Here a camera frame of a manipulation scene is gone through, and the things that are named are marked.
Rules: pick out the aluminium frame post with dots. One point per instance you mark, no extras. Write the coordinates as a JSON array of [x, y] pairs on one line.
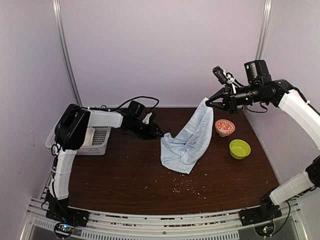
[[264, 29], [56, 4]]

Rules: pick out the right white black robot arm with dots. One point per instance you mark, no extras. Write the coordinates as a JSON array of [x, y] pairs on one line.
[[287, 126]]

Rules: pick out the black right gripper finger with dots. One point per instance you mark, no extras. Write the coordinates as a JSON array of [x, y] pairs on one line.
[[219, 94], [222, 105]]

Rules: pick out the round circuit board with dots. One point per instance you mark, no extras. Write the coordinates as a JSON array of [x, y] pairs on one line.
[[265, 230], [63, 230]]

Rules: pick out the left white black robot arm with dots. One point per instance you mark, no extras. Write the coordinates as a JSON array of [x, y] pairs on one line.
[[72, 127]]

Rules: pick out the lime green plastic bowl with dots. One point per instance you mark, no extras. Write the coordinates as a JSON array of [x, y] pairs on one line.
[[239, 149]]

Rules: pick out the left round circuit board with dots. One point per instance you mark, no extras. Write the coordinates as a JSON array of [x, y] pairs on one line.
[[63, 230]]

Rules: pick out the right round circuit board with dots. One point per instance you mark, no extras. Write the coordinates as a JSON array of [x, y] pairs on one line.
[[265, 230]]

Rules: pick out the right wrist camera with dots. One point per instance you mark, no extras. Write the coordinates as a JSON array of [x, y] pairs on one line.
[[257, 72]]

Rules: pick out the light blue towel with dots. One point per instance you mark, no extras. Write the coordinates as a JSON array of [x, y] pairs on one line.
[[181, 153]]

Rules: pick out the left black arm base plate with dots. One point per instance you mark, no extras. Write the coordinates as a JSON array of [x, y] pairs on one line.
[[70, 216]]

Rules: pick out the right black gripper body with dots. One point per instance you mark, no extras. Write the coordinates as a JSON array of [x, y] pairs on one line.
[[254, 89]]

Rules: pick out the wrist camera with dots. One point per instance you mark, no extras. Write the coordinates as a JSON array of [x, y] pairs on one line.
[[135, 109], [257, 72]]

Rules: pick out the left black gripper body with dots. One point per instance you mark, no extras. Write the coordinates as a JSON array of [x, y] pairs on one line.
[[143, 131]]

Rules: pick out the right aluminium frame post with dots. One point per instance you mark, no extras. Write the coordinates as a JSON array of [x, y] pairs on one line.
[[264, 29]]

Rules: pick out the red white patterned ceramic bowl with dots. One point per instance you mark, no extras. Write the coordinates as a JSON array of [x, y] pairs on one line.
[[224, 127]]

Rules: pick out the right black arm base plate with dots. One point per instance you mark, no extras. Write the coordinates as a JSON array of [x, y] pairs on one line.
[[259, 214]]

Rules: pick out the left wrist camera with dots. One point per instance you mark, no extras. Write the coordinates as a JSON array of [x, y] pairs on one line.
[[135, 109]]

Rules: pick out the white terry towel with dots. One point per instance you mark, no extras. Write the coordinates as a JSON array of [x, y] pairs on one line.
[[89, 136]]

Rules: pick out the left aluminium frame post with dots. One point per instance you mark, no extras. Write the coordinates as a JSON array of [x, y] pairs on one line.
[[56, 4]]

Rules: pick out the white perforated plastic basket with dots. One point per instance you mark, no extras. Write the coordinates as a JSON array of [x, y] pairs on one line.
[[98, 146]]

